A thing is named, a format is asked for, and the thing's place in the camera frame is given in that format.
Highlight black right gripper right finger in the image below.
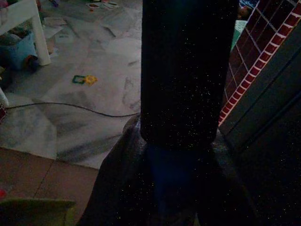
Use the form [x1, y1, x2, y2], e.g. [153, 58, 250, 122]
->
[199, 134, 261, 226]

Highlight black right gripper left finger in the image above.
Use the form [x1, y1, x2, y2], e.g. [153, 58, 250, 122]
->
[76, 114, 156, 226]

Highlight dark green wooden panel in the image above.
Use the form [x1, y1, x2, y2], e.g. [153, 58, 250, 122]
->
[218, 24, 301, 226]

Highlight yellow-green flat object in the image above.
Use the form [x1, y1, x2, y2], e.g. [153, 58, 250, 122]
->
[0, 198, 77, 226]

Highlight yellow square toy tile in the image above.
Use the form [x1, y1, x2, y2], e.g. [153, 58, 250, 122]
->
[85, 75, 98, 86]

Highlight green square toy tile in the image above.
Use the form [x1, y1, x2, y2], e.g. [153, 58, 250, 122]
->
[71, 75, 87, 84]

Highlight grey white marbled rug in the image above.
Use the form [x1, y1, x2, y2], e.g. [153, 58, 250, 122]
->
[0, 0, 143, 170]

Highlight dark red tiled hearth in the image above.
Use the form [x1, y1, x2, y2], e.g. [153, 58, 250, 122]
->
[218, 0, 301, 127]

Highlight teal green mat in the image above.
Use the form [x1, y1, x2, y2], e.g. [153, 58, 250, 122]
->
[231, 20, 248, 52]

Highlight white table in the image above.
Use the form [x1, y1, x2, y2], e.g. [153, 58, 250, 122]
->
[0, 0, 51, 67]

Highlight white printed paper sheets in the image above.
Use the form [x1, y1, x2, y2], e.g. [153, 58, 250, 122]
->
[85, 0, 119, 12]

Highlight black cable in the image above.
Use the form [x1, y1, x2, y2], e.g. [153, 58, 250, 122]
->
[4, 102, 141, 117]

